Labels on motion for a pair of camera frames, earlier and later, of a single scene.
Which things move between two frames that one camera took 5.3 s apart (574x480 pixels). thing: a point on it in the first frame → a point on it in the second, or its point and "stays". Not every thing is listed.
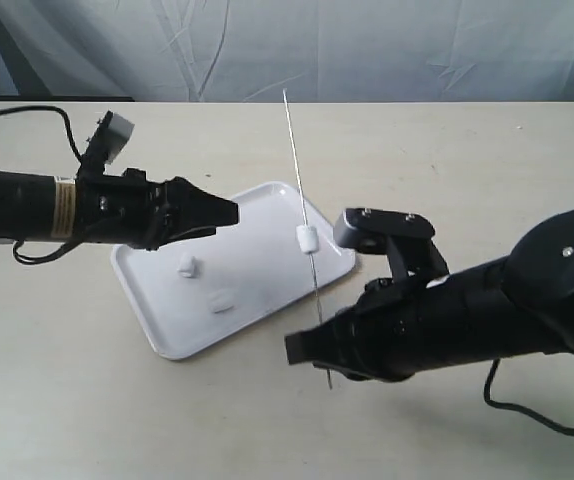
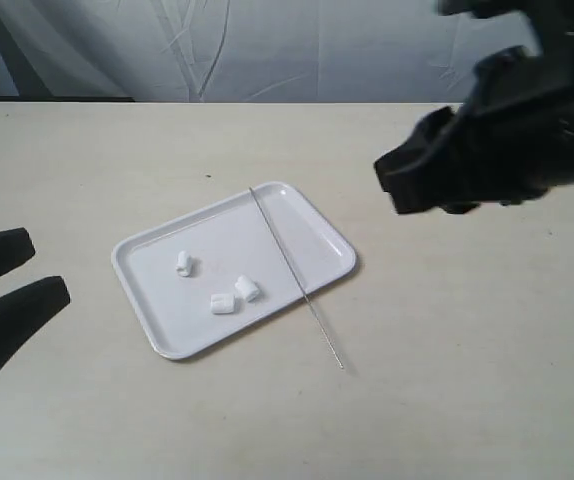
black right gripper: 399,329 → 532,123
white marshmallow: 221,301 stays
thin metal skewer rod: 302,217 → 297,280
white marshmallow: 308,238 → 246,288
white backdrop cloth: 290,50 stays
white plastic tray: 191,288 stays
